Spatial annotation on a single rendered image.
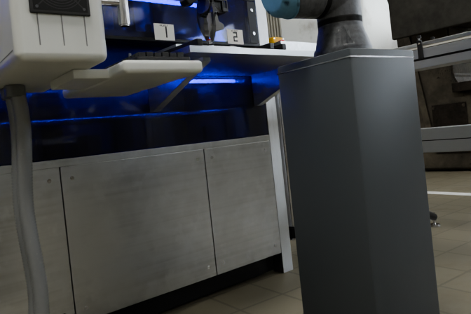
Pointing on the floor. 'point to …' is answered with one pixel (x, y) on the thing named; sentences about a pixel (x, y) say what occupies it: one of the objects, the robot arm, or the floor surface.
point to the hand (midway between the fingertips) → (208, 38)
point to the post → (281, 264)
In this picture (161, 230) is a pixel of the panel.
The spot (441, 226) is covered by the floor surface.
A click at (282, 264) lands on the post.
